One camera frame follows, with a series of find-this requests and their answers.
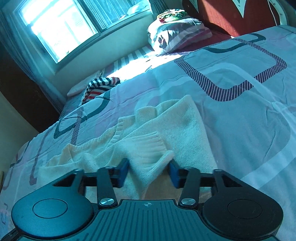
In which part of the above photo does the cream knitted sweater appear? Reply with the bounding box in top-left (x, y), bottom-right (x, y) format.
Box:
top-left (37, 95), bottom-right (217, 200)

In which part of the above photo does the patterned bed quilt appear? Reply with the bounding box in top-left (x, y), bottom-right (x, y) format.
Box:
top-left (1, 25), bottom-right (295, 240)

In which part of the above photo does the pink small pillow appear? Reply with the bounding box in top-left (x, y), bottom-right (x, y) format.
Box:
top-left (67, 70), bottom-right (104, 97)

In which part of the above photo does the striped folded garment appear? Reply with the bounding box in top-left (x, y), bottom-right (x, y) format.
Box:
top-left (80, 77), bottom-right (120, 105)

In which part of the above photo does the left teal curtain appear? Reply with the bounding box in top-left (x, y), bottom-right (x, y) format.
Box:
top-left (1, 9), bottom-right (66, 112)

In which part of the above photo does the teal curtain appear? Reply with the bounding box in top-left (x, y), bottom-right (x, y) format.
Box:
top-left (149, 0), bottom-right (168, 15)
top-left (1, 9), bottom-right (66, 112)

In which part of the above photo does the striped grey pillow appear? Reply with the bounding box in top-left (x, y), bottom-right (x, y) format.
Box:
top-left (147, 18), bottom-right (212, 55)

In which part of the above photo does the red heart headboard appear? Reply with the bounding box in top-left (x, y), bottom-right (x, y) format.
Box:
top-left (182, 0), bottom-right (292, 37)

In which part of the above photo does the colourful folded cloth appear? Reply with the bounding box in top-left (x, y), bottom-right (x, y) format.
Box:
top-left (157, 9), bottom-right (188, 23)

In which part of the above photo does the right teal curtain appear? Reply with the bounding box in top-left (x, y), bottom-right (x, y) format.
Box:
top-left (149, 0), bottom-right (168, 15)

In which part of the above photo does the white item on windowsill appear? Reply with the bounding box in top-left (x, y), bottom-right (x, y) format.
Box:
top-left (126, 0), bottom-right (150, 15)

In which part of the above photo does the window with frame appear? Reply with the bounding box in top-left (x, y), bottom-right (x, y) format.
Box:
top-left (2, 1), bottom-right (152, 76)

